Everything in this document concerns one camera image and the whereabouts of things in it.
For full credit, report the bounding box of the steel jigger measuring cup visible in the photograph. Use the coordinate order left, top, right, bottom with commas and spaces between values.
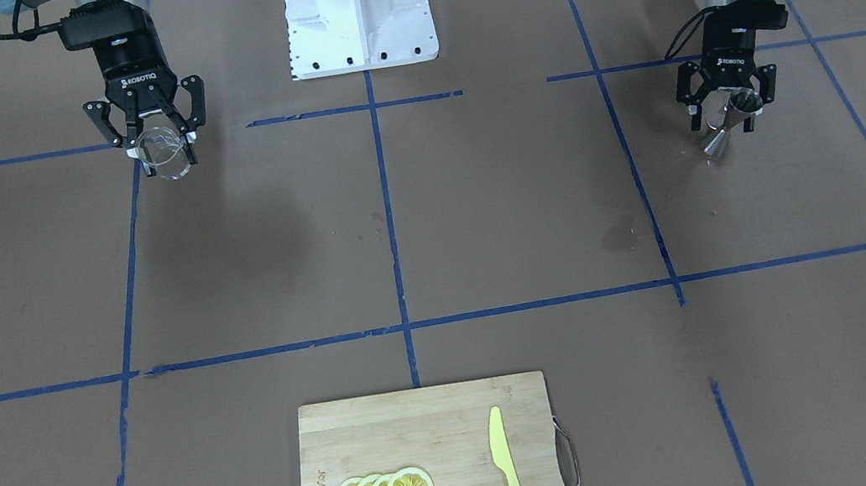
702, 88, 765, 157

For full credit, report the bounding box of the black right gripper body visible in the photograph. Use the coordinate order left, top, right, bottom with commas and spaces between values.
91, 29, 185, 143

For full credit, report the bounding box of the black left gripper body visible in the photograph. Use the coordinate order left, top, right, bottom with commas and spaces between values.
686, 3, 766, 105

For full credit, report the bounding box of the bamboo cutting board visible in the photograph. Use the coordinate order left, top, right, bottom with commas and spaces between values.
298, 371, 566, 486

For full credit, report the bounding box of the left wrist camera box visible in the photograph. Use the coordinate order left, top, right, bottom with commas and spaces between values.
715, 0, 789, 32

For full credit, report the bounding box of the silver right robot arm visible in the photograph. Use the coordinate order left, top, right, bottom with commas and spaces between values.
0, 0, 206, 155

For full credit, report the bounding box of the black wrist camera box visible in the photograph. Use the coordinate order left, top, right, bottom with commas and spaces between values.
58, 0, 147, 51

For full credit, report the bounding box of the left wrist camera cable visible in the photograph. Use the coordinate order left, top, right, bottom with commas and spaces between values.
659, 3, 729, 63

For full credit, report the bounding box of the white pedestal column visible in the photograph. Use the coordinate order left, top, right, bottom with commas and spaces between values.
284, 0, 441, 81

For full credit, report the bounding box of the clear glass beaker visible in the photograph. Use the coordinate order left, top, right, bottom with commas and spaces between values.
133, 126, 199, 180

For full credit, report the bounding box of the yellow plastic knife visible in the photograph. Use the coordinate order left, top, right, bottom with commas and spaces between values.
488, 405, 521, 486

